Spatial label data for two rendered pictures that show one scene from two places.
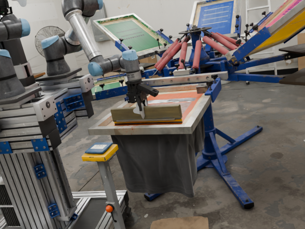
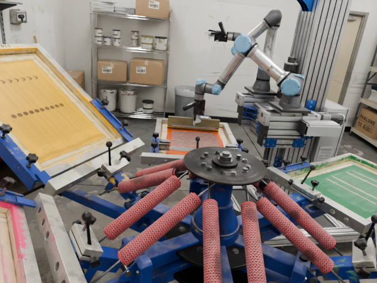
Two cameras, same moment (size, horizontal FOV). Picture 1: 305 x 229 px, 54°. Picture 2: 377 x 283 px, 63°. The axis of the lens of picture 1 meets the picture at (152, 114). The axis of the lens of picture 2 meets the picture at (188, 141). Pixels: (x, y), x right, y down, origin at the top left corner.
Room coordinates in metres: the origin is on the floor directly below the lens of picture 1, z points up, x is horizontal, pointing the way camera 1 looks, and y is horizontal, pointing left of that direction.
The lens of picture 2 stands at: (3.54, -1.13, 1.78)
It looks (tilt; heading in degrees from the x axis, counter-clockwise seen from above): 22 degrees down; 150
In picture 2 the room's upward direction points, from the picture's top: 6 degrees clockwise
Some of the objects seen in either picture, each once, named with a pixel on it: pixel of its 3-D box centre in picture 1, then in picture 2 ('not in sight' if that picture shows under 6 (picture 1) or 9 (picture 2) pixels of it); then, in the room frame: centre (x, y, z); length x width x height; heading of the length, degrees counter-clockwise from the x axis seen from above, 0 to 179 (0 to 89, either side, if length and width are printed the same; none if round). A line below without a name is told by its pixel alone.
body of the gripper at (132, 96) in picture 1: (135, 91); (198, 106); (1.56, 0.06, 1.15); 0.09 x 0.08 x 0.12; 65
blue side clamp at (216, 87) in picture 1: (213, 90); (154, 150); (1.88, -0.42, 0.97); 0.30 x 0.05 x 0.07; 155
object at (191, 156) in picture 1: (197, 143); not in sight; (1.65, -0.23, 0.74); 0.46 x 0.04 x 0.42; 155
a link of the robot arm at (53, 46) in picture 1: (52, 47); (294, 82); (2.00, 0.55, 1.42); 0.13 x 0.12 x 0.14; 127
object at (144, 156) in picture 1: (151, 162); not in sight; (1.52, 0.06, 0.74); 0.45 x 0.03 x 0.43; 65
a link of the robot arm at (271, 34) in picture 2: not in sight; (269, 43); (1.42, 0.78, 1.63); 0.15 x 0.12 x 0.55; 138
